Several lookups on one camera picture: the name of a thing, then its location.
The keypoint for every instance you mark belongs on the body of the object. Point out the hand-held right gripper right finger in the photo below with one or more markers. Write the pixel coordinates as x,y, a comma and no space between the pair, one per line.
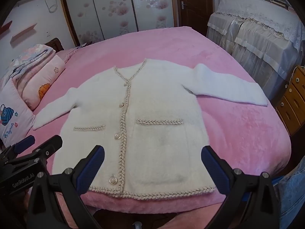
211,165

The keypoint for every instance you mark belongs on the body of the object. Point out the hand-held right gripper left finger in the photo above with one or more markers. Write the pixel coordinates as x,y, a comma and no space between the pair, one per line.
95,162

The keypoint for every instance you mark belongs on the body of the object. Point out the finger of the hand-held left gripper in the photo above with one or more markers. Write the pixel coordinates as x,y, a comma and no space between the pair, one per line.
25,142
50,145

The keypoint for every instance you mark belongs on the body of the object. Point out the white fluffy braid-trimmed cardigan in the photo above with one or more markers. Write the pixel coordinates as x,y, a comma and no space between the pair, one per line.
154,100

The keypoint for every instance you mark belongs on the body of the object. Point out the pink cartoon print pillow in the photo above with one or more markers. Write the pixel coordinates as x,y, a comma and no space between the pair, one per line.
14,109

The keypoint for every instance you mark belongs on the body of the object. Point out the folded pink flower quilt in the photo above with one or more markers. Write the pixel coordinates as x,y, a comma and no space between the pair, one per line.
45,81

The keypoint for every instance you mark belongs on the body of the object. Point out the folded floral blanket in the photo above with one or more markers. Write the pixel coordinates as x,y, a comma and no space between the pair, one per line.
28,57

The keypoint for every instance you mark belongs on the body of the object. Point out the person's blue jeans leg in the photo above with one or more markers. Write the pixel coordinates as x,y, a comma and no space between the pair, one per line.
292,195

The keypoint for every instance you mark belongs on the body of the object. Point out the pink blanket covered bed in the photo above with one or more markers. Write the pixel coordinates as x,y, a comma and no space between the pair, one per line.
221,76

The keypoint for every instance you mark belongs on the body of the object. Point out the dark wooden headboard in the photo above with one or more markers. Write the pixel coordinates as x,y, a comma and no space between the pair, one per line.
56,44

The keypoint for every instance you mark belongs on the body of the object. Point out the wooden drawer cabinet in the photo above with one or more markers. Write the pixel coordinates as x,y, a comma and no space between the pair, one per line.
292,100

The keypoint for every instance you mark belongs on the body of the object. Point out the floral sliding door wardrobe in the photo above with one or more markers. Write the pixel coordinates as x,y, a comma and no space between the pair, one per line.
112,7

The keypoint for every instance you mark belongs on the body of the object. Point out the white lace cloth cover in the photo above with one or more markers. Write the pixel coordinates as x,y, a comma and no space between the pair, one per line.
262,14

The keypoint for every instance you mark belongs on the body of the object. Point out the brown wooden door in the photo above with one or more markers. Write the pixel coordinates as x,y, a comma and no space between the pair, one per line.
197,2

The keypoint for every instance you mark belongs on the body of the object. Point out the stack of books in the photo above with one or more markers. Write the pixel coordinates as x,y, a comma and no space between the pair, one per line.
278,2

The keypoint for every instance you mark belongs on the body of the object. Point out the pink wall shelf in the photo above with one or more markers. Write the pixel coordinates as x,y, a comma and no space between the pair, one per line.
23,33

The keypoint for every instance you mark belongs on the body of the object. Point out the white wall socket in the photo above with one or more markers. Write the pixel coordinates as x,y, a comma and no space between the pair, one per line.
48,34

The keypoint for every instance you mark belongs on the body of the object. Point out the red wall shelf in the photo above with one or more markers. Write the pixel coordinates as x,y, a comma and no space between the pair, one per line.
6,26

